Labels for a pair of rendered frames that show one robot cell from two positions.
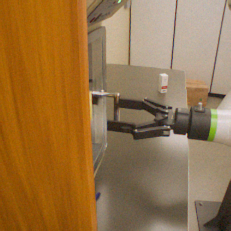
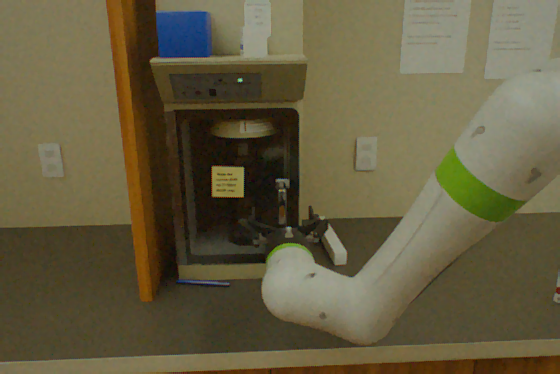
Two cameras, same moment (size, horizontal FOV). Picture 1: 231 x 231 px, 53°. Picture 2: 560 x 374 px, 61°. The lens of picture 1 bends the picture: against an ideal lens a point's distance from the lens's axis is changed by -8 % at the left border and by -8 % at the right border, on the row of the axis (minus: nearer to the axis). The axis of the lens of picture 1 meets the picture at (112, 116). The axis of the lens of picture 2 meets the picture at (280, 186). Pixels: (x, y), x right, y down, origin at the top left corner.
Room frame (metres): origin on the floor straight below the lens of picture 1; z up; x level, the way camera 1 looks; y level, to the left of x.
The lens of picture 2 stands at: (0.31, -1.02, 1.57)
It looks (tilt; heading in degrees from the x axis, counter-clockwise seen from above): 19 degrees down; 73
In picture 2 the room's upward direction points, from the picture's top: straight up
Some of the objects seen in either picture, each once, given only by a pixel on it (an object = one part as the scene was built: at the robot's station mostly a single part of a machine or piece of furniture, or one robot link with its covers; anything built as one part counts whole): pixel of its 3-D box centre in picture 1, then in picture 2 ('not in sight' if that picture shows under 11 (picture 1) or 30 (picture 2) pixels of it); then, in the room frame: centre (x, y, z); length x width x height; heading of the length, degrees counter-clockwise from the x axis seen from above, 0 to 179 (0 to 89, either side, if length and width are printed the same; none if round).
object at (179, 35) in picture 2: not in sight; (185, 34); (0.43, 0.03, 1.56); 0.10 x 0.10 x 0.09; 76
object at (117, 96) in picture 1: (110, 106); (281, 203); (0.63, 0.00, 1.17); 0.05 x 0.03 x 0.10; 75
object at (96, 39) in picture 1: (88, 115); (237, 190); (0.53, 0.06, 1.19); 0.30 x 0.01 x 0.40; 165
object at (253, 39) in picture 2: not in sight; (253, 41); (0.57, 0.00, 1.54); 0.05 x 0.05 x 0.06; 84
